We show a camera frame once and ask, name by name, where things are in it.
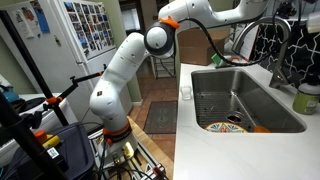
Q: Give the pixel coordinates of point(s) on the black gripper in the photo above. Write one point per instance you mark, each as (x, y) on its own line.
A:
(287, 9)

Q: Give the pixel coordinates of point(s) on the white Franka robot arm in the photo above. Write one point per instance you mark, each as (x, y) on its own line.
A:
(113, 86)

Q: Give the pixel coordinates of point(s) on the short green soap bottle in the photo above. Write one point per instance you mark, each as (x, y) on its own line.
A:
(305, 100)

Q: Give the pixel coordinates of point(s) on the stainless steel sink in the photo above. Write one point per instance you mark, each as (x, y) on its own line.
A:
(216, 83)

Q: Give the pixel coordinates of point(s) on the orange object in sink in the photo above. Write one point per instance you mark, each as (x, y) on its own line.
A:
(261, 129)

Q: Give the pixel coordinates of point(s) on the brushed steel faucet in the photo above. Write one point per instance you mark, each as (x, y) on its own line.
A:
(283, 43)

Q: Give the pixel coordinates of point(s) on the white paper sheet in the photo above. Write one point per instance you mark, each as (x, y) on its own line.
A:
(250, 46)

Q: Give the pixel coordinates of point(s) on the red and white scrubber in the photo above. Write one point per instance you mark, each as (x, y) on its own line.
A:
(235, 60)

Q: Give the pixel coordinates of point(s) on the white sponge holder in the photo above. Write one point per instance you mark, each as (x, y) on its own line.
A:
(226, 64)

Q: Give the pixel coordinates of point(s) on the brown cardboard box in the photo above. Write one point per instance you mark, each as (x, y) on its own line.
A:
(196, 48)

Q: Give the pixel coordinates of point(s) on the clear plastic cup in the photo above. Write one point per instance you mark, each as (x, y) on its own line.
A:
(186, 92)

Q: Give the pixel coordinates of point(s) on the colourful patterned plate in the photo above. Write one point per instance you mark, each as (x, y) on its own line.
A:
(225, 128)

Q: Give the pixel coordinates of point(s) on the dark floor rug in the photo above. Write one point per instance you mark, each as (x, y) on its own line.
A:
(161, 116)

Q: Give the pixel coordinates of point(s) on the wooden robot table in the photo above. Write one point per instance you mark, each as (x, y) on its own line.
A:
(150, 143)

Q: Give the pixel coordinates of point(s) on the colourful photo collage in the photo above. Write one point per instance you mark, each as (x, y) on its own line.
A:
(90, 26)

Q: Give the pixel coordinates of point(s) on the small fridge magnet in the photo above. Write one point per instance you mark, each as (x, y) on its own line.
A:
(57, 40)

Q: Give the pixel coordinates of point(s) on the white refrigerator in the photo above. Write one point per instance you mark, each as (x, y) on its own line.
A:
(60, 60)

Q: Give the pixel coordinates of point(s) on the blue paper note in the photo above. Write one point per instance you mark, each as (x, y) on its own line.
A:
(42, 20)

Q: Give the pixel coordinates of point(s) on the black tripod with orange clamp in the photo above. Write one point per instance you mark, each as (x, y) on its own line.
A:
(50, 92)

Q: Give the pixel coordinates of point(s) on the dark blue storage tote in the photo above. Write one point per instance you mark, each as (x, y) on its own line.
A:
(76, 150)

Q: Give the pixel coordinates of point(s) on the white stove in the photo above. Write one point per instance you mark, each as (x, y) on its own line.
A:
(46, 120)

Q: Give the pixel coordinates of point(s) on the white printed paper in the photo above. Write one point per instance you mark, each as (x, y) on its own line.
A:
(21, 23)

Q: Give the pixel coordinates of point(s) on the yellow emergency stop button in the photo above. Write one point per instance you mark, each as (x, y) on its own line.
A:
(46, 139)

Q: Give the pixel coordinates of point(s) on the black stovetop pan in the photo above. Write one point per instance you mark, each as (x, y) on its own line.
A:
(30, 104)

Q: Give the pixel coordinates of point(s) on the white QR code tag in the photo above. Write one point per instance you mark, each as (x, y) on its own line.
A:
(52, 152)

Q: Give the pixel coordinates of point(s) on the blue kettle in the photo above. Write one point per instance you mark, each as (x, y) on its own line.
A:
(8, 94)

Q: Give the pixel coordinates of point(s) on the thick black stand pole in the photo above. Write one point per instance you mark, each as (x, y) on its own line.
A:
(20, 133)

